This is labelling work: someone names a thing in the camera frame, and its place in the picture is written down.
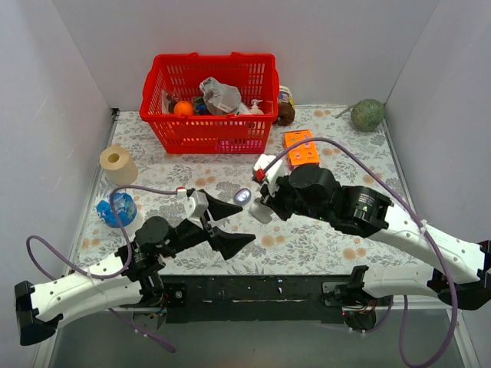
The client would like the white earbud charging case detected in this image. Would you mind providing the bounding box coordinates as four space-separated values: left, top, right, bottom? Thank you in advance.
249 201 273 224

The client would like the lavender earbud charging case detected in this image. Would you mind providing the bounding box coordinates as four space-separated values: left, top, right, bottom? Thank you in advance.
233 188 252 205

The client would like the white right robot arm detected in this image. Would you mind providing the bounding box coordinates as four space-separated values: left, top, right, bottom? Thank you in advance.
249 164 490 311

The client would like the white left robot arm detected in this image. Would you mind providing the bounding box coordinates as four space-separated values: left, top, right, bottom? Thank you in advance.
15 216 255 346

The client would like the orange snack box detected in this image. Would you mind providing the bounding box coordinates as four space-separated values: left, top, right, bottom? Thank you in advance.
283 130 320 169

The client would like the blue wrapped tissue roll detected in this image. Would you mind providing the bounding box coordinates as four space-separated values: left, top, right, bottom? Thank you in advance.
96 192 143 231

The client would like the floral patterned table mat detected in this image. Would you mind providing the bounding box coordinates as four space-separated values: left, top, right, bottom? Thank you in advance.
74 103 419 277

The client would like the brown jar with label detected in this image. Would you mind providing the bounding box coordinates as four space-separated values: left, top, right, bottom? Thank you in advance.
273 85 295 127

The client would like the white pump bottle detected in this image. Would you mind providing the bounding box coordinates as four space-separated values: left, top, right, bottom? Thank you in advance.
249 99 264 115

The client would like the beige paper roll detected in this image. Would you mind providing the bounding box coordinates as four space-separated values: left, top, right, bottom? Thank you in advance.
99 143 139 186

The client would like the dark green toy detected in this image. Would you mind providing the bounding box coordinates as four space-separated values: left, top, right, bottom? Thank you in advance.
191 96 210 116

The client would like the orange fruit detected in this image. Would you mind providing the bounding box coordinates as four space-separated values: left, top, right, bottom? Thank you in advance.
173 100 194 116

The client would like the grey crumpled bag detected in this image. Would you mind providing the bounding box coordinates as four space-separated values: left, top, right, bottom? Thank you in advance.
199 77 242 115

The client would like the green melon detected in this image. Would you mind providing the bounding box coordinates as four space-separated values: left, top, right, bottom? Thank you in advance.
334 99 385 132

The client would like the red plastic shopping basket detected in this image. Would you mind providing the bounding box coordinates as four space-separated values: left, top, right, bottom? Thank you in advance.
140 52 279 154

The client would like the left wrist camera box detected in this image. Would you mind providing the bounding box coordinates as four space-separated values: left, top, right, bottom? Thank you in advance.
176 187 209 227

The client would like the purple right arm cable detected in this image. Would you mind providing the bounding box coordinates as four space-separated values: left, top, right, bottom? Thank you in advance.
264 137 460 368

